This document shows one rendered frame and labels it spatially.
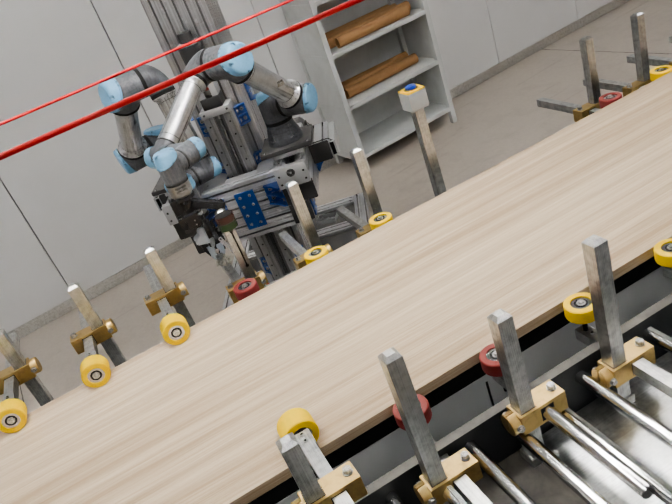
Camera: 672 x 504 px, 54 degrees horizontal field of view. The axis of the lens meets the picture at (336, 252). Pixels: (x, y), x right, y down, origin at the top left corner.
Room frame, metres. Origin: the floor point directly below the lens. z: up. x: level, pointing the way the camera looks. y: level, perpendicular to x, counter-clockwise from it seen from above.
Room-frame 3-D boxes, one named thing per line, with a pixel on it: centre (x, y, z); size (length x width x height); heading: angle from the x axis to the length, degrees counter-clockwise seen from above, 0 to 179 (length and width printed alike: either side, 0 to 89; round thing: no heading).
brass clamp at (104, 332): (1.86, 0.81, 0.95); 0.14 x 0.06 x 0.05; 105
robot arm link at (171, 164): (2.05, 0.39, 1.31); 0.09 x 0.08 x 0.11; 142
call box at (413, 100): (2.18, -0.44, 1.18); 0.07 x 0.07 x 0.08; 15
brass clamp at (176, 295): (1.92, 0.56, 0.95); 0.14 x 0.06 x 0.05; 105
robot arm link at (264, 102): (2.73, 0.02, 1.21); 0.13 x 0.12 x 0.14; 52
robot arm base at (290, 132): (2.73, 0.02, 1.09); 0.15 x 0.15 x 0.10
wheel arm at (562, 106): (2.42, -1.10, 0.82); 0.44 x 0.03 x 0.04; 15
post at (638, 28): (2.43, -1.39, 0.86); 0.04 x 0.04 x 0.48; 15
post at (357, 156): (2.12, -0.18, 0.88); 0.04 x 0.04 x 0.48; 15
